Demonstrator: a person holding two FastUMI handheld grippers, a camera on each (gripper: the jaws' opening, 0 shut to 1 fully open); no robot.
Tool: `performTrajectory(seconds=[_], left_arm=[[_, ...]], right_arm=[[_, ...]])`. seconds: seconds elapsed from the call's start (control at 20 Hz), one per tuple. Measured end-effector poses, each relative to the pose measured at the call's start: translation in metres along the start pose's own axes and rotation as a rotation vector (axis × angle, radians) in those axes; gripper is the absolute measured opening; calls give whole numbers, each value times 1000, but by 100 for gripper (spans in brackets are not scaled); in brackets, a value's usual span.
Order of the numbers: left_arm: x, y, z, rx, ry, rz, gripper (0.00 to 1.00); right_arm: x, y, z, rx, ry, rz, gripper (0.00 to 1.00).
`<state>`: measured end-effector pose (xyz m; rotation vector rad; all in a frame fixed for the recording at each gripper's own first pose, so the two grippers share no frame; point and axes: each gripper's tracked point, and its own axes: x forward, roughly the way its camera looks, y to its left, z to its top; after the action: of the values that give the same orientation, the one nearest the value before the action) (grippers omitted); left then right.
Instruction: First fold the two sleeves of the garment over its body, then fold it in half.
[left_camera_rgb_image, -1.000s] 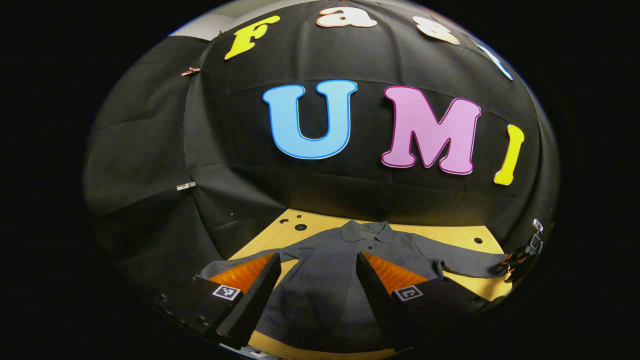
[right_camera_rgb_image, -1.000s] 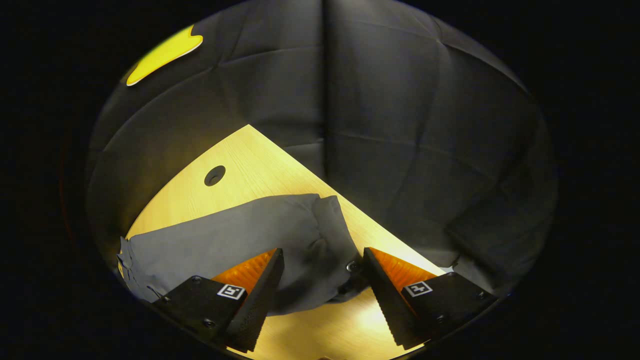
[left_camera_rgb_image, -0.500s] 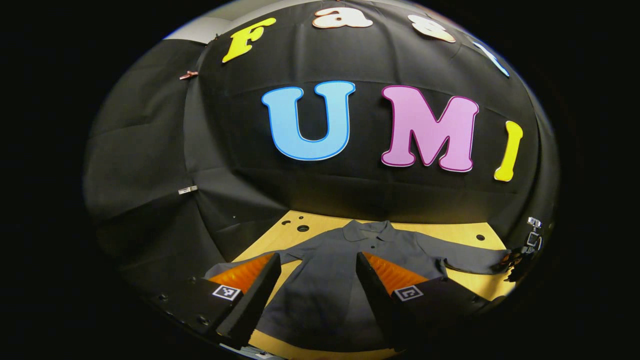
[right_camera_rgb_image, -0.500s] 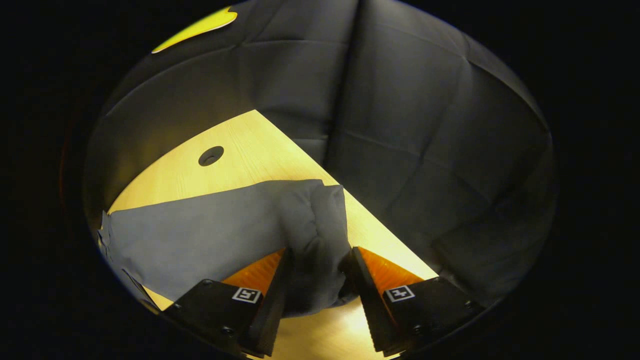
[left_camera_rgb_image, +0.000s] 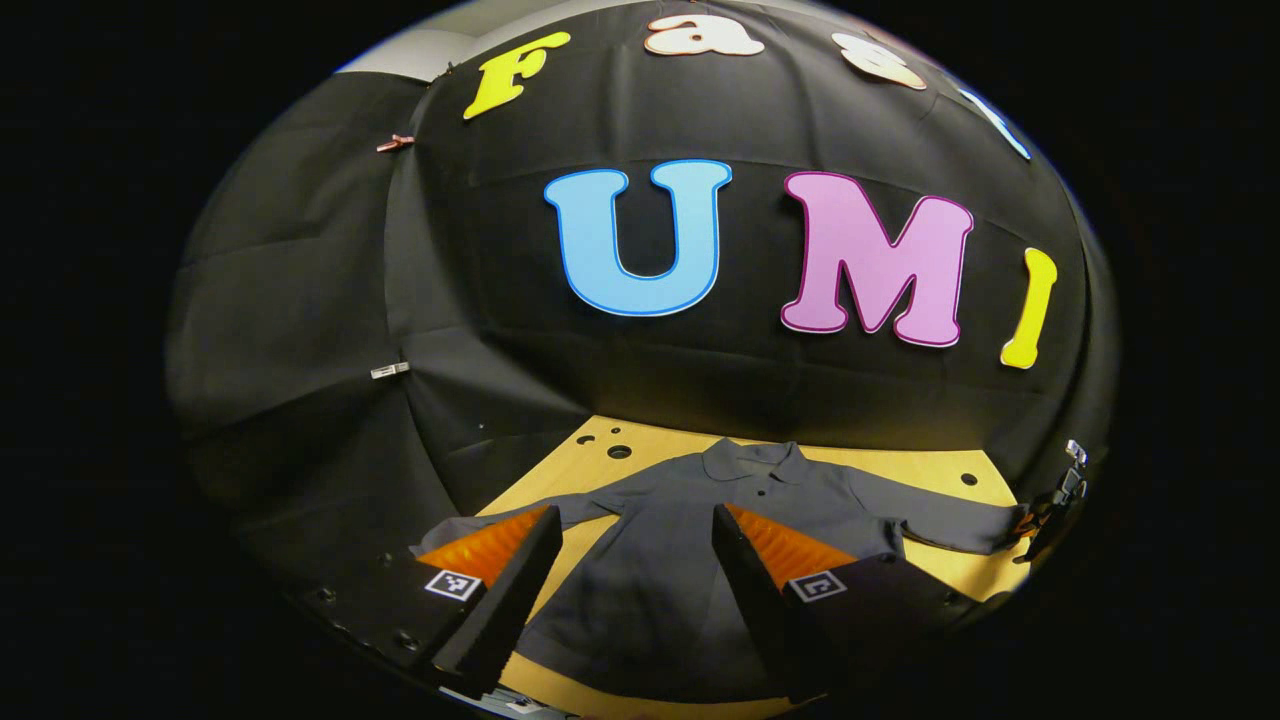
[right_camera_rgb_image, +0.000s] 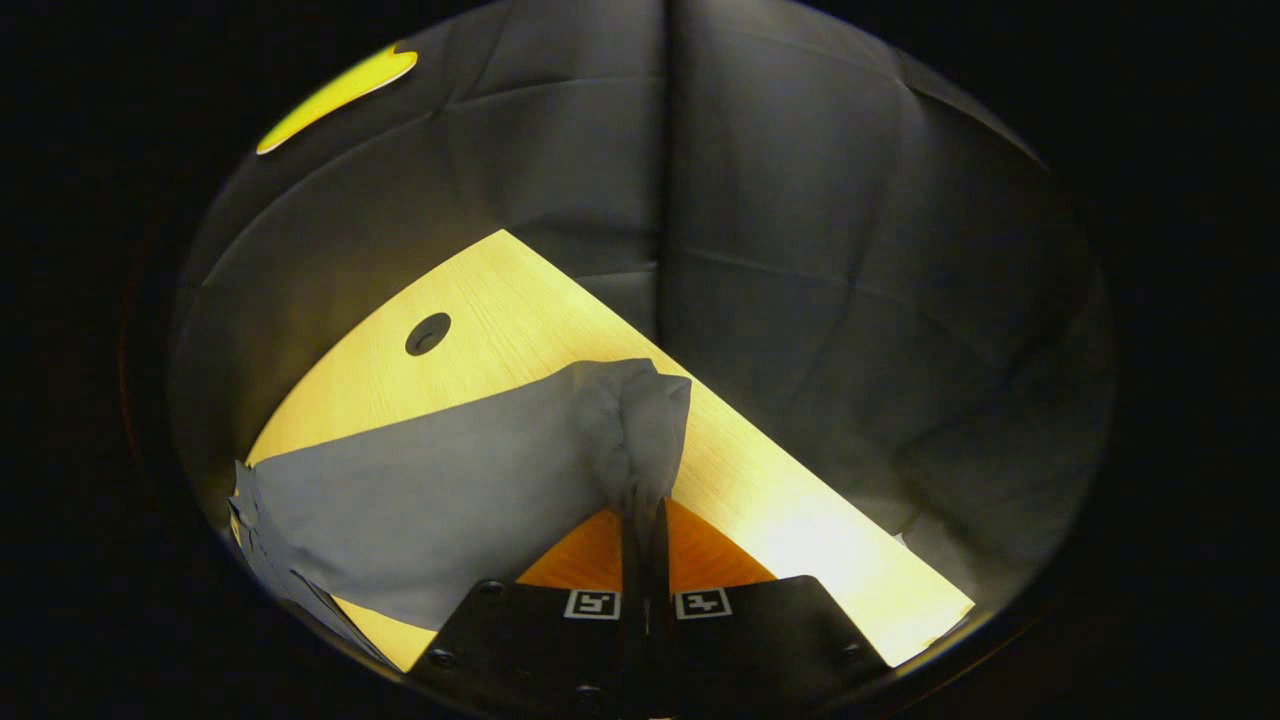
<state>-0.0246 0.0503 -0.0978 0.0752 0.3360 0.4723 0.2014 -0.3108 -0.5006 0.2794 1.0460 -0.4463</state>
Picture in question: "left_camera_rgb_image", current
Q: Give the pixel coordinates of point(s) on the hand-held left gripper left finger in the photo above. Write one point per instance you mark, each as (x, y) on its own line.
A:
(505, 610)

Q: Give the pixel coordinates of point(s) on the white cloth clip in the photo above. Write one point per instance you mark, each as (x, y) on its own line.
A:
(390, 371)

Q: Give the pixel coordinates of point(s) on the dark grey shirt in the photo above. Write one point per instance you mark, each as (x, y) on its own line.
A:
(660, 560)

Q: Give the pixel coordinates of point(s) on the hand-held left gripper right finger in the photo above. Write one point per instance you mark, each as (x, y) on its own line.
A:
(760, 600)

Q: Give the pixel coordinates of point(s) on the black backdrop cloth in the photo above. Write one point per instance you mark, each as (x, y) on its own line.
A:
(700, 380)

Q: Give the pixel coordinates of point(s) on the pink cloth clip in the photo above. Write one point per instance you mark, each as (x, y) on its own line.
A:
(395, 143)

